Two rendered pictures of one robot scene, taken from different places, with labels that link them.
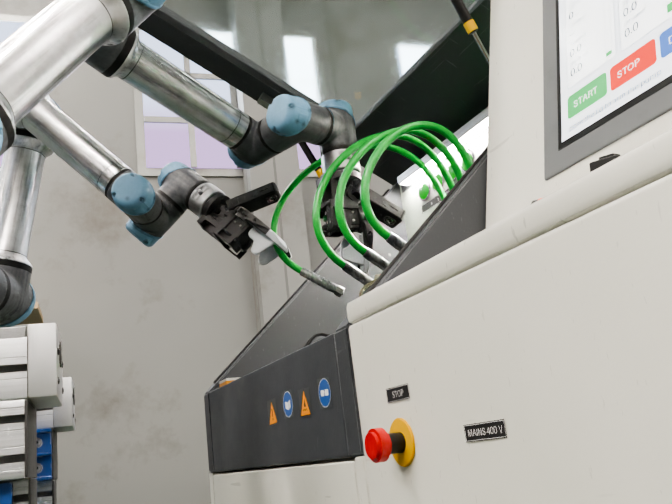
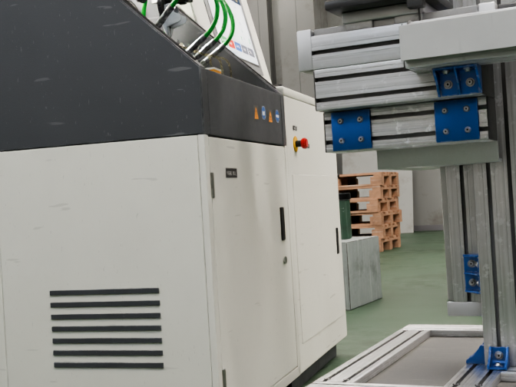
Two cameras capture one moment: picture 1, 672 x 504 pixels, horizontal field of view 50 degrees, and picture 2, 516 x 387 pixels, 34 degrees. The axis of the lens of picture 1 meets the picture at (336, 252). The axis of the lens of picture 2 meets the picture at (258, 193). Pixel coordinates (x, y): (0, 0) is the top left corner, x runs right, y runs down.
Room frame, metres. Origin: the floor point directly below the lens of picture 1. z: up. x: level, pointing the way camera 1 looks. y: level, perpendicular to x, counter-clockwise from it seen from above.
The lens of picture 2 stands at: (2.83, 1.79, 0.63)
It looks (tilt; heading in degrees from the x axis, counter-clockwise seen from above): 0 degrees down; 225
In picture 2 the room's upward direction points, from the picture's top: 3 degrees counter-clockwise
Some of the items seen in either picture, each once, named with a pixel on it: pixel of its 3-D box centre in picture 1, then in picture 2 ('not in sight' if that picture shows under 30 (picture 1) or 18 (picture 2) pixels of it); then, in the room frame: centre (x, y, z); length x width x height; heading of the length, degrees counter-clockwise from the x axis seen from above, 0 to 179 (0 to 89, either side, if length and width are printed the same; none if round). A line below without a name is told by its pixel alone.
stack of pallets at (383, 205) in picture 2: not in sight; (344, 213); (-4.28, -4.01, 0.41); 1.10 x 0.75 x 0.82; 110
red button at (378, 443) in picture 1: (386, 444); (301, 143); (0.80, -0.03, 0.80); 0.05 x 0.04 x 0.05; 27
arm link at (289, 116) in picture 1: (293, 122); not in sight; (1.24, 0.05, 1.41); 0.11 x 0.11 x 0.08; 47
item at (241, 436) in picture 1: (273, 415); (242, 112); (1.22, 0.14, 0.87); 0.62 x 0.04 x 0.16; 27
